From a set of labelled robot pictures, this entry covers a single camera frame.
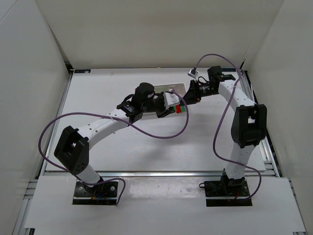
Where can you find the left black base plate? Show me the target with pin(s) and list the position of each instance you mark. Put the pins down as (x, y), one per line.
(104, 194)

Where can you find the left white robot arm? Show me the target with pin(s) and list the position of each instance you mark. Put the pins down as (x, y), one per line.
(73, 147)

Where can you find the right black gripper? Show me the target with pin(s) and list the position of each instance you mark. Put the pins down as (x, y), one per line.
(193, 90)

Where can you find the white divided plastic container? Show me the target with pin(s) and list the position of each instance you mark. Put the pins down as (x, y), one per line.
(171, 88)

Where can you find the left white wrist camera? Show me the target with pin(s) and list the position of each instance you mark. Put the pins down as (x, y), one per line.
(170, 100)

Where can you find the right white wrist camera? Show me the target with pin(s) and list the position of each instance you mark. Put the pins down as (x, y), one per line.
(193, 73)

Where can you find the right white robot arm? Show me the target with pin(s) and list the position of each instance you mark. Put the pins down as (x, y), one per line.
(247, 130)

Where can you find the green red lego stack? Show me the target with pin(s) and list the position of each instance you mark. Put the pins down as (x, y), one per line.
(179, 109)

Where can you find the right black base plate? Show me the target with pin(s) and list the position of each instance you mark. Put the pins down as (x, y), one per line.
(217, 196)

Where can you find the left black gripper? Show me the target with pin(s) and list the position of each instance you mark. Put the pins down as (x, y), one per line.
(161, 105)

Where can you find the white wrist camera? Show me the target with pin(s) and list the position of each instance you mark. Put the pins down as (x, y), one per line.
(170, 100)
(193, 73)

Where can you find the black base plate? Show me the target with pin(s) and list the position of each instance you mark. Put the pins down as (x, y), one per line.
(104, 194)
(217, 196)

